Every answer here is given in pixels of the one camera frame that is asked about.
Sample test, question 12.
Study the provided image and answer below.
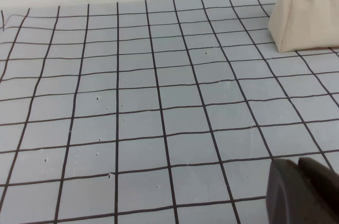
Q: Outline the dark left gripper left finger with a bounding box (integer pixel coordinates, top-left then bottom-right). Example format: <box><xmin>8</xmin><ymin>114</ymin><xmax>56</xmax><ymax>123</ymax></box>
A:
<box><xmin>266</xmin><ymin>158</ymin><xmax>315</xmax><ymax>224</ymax></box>

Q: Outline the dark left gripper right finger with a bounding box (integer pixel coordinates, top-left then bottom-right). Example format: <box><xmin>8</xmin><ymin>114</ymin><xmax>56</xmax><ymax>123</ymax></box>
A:
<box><xmin>297</xmin><ymin>157</ymin><xmax>339</xmax><ymax>224</ymax></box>

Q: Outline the cream canvas pencil case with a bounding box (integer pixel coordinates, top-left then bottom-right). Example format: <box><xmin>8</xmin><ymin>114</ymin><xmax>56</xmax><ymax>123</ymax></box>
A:
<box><xmin>266</xmin><ymin>0</ymin><xmax>339</xmax><ymax>53</ymax></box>

